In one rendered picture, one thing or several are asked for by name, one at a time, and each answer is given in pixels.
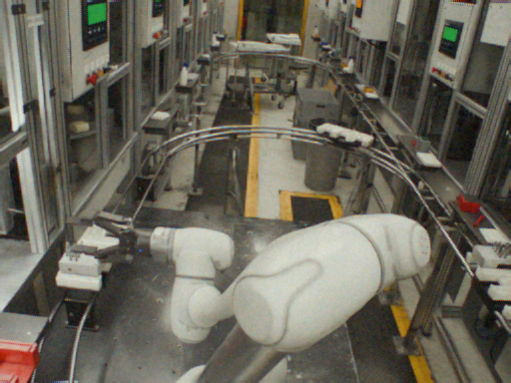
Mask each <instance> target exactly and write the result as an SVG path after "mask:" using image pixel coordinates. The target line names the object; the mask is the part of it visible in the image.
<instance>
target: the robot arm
mask: <svg viewBox="0 0 511 383"><path fill-rule="evenodd" d="M132 220H133V218H132V217H131V216H120V215H117V214H111V213H106V212H102V211H99V210H97V211H96V212H95V214H94V216H82V217H70V218H69V219H68V220H67V224H68V225H77V226H85V227H92V226H93V225H95V226H97V227H99V228H101V229H103V230H105V231H107V232H111V233H113V234H114V235H115V237H117V238H118V240H119V243H118V244H115V245H112V246H109V247H106V248H100V249H98V247H97V246H90V245H85V244H78V243H74V244H73V245H72V248H71V249H70V251H71V252H81V253H84V254H85V255H91V256H94V259H98V263H100V264H103V263H119V262H125V263H129V264H132V262H133V260H134V255H138V256H145V257H150V258H153V259H154V260H157V261H168V262H175V263H176V276H178V277H175V285H174V288H173V293H172V300H171V304H172V310H171V321H172V327H173V330H174V333H175V335H176V336H177V337H179V339H180V340H181V341H184V342H187V343H198V342H201V341H202V340H205V338H206V337H207V335H209V333H210V331H211V329H212V326H213V325H214V324H216V323H218V322H219V321H220V320H222V319H226V318H228V317H231V316H233V315H235V316H236V319H237V320H238V322H239V323H238V324H237V325H236V326H235V327H234V329H233V330H232V331H231V333H230V335H229V336H228V337H227V338H226V339H225V341H224V342H223V344H222V345H221V347H220V348H219V349H218V350H217V351H216V353H215V355H214V356H213V357H212V358H211V359H210V361H209V363H208V364H207V365H204V366H200V367H194V368H193V369H192V370H190V371H187V373H186V374H185V375H183V376H182V377H181V379H179V380H178V381H177V382H175V383H285V379H286V355H287V354H289V353H292V352H297V351H301V350H304V349H305V348H307V347H309V346H312V345H313V344H314V343H315V342H316V341H318V340H319V339H322V338H324V336H325V335H327V334H328V333H330V332H331V331H334V330H335V329H336V328H338V327H339V326H340V325H341V324H343V323H344V322H345V321H346V320H347V319H348V317H350V316H351V315H352V314H354V313H355V312H356V311H358V310H359V309H360V308H361V307H362V306H363V305H364V304H365V303H366V302H367V301H368V300H369V299H370V298H372V296H374V295H377V294H379V293H380V292H381V291H382V290H384V289H385V288H387V287H388V286H389V285H391V284H393V283H394V281H395V280H405V279H408V278H409V277H411V276H413V275H415V274H416V273H418V272H419V271H421V269H423V268H424V266H425V264H426V263H427V262H428V260H429V254H430V246H431V245H430V240H429V236H428V235H427V231H426V229H424V228H422V226H421V225H420V224H419V223H418V222H416V221H413V220H411V219H409V218H406V217H404V216H401V215H398V214H363V215H354V216H348V217H345V218H341V219H336V220H331V221H325V222H323V223H320V224H317V225H314V226H311V227H308V228H304V229H302V230H298V231H294V232H291V233H289V234H286V235H284V236H280V237H278V238H276V239H275V240H274V241H273V242H271V243H270V244H269V245H268V246H266V247H265V248H264V249H262V250H261V252H260V253H259V254H258V255H257V256H256V258H255V259H253V260H252V261H251V262H250V264H249V266H248V267H247V268H246V269H245V270H244V271H243V272H242V273H241V274H240V275H239V276H238V278H237V279H236V280H235V281H234V282H233V284H232V285H231V286H230V287H228V288H227V291H226V292H225V293H224V294H223V295H221V294H220V293H219V292H218V291H217V290H216V287H215V274H216V269H224V268H227V267H229V266H230V265H232V264H233V261H234V256H235V243H234V241H233V239H232V238H231V237H230V236H227V235H225V234H223V233H221V232H217V231H213V230H209V229H204V228H196V227H188V228H184V229H175V228H164V227H157V228H156V229H153V228H144V227H142V228H136V227H134V226H133V224H132ZM114 223H115V224H114ZM116 224H120V225H123V226H126V227H127V228H123V227H121V226H117V225H116ZM120 232H121V233H120ZM116 252H117V253H119V252H125V253H127V254H113V253H116ZM110 254H111V255H110ZM209 279H210V280H209Z"/></svg>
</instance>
